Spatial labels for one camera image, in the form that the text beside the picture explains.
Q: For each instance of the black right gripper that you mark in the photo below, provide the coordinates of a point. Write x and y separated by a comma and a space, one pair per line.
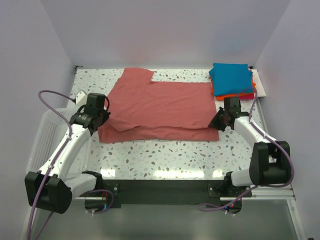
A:
214, 123

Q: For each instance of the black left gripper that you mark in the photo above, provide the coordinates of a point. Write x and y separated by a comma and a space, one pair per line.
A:
106, 114

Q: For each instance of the blue t shirt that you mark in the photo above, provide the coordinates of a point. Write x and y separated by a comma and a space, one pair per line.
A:
231, 78

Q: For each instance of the salmon pink t shirt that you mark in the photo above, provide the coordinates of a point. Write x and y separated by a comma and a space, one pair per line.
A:
143, 109

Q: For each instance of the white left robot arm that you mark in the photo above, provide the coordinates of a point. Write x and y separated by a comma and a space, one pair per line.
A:
47, 188

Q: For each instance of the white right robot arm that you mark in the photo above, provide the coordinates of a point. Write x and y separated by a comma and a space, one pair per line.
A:
270, 162

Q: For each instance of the folded orange t shirt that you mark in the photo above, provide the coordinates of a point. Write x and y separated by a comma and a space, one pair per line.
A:
225, 97

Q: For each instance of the folded magenta t shirt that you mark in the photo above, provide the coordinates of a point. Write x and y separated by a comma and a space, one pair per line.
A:
247, 97

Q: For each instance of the folded white t shirt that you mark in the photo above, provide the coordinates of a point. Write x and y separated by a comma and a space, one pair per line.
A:
261, 93

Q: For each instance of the white plastic basket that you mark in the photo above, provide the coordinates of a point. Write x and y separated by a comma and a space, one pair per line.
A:
51, 134

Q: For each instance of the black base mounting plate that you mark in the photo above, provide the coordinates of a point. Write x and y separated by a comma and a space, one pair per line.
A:
210, 194

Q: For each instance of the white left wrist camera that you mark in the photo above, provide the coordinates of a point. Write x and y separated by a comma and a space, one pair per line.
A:
80, 98

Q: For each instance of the aluminium table frame rail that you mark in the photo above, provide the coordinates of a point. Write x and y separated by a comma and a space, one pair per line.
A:
264, 192

